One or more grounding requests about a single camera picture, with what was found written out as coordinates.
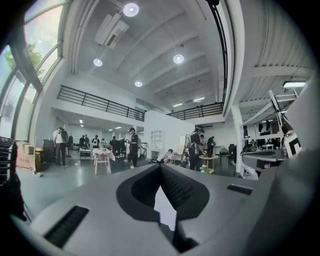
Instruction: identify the artificial plant in cream pot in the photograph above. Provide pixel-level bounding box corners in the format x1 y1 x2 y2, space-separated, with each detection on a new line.
199 164 215 175

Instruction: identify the white linear light fixture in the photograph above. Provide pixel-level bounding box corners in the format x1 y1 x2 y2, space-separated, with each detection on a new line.
282 80 307 89

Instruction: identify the white open shelf cabinet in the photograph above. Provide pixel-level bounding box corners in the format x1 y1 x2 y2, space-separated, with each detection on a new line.
150 129 165 149

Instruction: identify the black drawer cabinet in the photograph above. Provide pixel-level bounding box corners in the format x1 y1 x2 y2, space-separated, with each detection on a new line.
42 139 57 163

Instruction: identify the round wooden table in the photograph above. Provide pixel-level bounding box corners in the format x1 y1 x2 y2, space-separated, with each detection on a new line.
198 154 219 173

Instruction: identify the ceiling air conditioner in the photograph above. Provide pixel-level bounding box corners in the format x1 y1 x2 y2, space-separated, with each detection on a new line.
94 12 130 50

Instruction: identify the large glass window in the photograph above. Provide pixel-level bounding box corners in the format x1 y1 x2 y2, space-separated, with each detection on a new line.
0 4 65 141

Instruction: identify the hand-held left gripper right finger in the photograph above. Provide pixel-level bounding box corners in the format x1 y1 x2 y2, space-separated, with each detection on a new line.
161 163 266 255

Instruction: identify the black tangled equipment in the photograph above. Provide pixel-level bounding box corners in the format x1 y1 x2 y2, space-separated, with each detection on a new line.
239 143 258 157

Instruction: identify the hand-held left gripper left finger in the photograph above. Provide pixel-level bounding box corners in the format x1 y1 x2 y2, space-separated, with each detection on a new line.
29 163 176 256

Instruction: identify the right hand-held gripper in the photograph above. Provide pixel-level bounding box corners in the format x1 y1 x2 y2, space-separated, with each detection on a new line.
279 123 304 159

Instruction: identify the black office chair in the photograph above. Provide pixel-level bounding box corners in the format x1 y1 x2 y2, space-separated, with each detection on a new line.
117 138 128 156
219 143 237 166

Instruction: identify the yellow lidded bin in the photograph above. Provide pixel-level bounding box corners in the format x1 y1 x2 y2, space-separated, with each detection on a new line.
34 147 45 171

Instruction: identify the black mezzanine railing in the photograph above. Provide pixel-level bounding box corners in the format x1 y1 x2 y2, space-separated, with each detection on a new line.
56 84 146 123
166 101 224 121
206 0 229 104

